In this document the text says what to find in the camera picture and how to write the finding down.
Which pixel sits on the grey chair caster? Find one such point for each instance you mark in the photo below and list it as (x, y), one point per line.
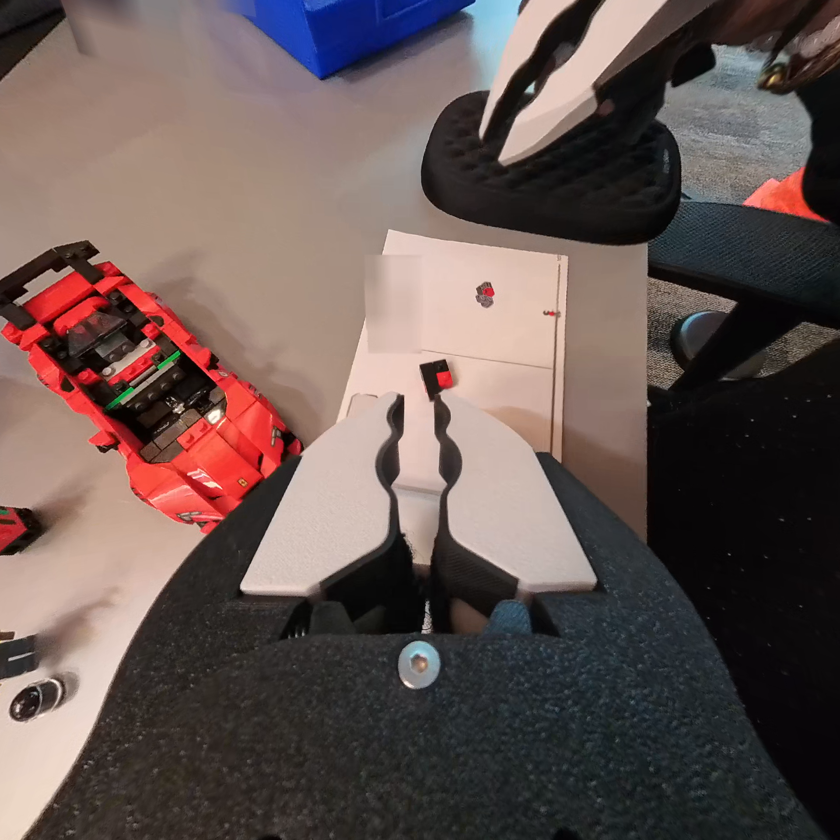
(699, 334)

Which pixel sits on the black office chair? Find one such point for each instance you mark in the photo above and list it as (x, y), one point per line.
(741, 249)

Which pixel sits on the person's right hand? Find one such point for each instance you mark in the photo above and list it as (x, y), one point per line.
(761, 19)

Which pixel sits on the white lego instruction booklet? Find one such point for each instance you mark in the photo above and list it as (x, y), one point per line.
(505, 341)

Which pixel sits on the red lego sports car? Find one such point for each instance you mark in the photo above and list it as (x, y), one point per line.
(170, 420)

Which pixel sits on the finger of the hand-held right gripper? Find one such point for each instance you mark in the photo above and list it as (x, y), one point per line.
(610, 59)
(518, 65)

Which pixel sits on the blue plastic bin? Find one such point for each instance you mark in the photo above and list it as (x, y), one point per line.
(367, 33)

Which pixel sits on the small black red lego piece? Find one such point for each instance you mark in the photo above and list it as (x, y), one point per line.
(436, 380)

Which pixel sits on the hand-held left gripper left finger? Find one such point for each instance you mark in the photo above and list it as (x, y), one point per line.
(328, 518)

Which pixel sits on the red black lego side assembly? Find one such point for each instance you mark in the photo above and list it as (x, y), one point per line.
(16, 530)

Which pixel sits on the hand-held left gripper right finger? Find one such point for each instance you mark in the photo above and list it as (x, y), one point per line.
(512, 512)

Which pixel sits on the black lego wheel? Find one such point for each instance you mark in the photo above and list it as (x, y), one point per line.
(36, 700)

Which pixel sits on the brown wristwatch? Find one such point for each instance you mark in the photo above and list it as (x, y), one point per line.
(804, 59)

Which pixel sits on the red cloth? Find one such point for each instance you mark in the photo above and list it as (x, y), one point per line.
(781, 193)

